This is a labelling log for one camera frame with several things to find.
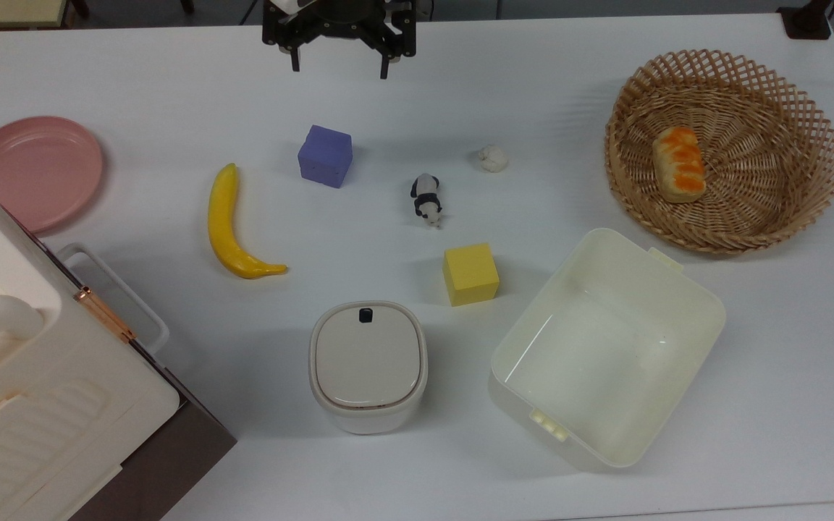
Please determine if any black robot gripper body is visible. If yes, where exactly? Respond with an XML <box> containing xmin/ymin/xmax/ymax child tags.
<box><xmin>263</xmin><ymin>0</ymin><xmax>416</xmax><ymax>59</ymax></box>

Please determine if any cream trash can with lid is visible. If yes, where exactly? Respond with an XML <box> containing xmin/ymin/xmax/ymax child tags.
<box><xmin>308</xmin><ymin>301</ymin><xmax>429</xmax><ymax>435</ymax></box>

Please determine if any purple foam cube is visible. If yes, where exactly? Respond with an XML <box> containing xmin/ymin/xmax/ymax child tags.
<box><xmin>298</xmin><ymin>124</ymin><xmax>353</xmax><ymax>189</ymax></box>

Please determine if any panda toy figure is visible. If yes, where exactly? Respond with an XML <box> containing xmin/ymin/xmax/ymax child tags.
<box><xmin>410</xmin><ymin>173</ymin><xmax>444</xmax><ymax>229</ymax></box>

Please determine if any yellow toy banana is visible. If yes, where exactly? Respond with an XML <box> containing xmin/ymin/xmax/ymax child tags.
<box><xmin>207</xmin><ymin>163</ymin><xmax>289</xmax><ymax>279</ymax></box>

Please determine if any yellow foam cube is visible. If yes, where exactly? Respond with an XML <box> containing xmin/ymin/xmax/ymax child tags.
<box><xmin>442</xmin><ymin>243</ymin><xmax>500</xmax><ymax>307</ymax></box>

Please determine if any pink plate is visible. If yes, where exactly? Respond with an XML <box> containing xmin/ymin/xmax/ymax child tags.
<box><xmin>0</xmin><ymin>116</ymin><xmax>104</xmax><ymax>234</ymax></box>

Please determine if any yellowish side table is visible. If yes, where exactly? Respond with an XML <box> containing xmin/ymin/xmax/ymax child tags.
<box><xmin>0</xmin><ymin>0</ymin><xmax>70</xmax><ymax>30</ymax></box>

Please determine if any toy bread with orange glaze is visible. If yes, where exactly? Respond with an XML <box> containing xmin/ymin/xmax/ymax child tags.
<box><xmin>652</xmin><ymin>127</ymin><xmax>707</xmax><ymax>203</ymax></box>

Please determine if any cream plastic storage box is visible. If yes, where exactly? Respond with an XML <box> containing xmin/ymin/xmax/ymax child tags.
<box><xmin>489</xmin><ymin>228</ymin><xmax>727</xmax><ymax>471</ymax></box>

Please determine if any woven wicker basket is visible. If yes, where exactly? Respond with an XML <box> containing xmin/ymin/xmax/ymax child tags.
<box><xmin>605</xmin><ymin>49</ymin><xmax>834</xmax><ymax>254</ymax></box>

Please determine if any black clamp base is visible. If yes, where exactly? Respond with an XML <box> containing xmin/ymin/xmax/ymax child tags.
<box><xmin>778</xmin><ymin>0</ymin><xmax>833</xmax><ymax>41</ymax></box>

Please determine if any white loop handle frame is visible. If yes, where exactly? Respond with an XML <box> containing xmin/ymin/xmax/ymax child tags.
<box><xmin>57</xmin><ymin>243</ymin><xmax>170</xmax><ymax>357</ymax></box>

